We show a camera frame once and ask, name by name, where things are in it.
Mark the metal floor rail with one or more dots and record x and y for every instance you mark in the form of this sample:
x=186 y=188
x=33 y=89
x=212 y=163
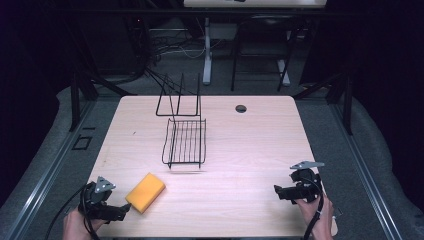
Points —
x=50 y=166
x=366 y=173

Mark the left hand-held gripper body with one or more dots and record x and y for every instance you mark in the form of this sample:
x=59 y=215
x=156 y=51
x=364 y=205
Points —
x=96 y=200

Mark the white desk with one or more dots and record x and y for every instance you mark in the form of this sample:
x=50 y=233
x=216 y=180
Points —
x=253 y=3

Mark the black chair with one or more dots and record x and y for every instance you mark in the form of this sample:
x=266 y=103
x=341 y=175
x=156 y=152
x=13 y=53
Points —
x=263 y=36

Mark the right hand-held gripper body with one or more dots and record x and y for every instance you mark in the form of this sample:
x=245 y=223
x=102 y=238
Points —
x=307 y=186

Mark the person's left hand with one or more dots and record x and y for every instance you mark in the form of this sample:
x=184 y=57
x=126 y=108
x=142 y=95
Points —
x=75 y=226

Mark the yellow sponge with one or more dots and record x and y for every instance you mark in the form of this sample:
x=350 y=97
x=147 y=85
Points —
x=145 y=193

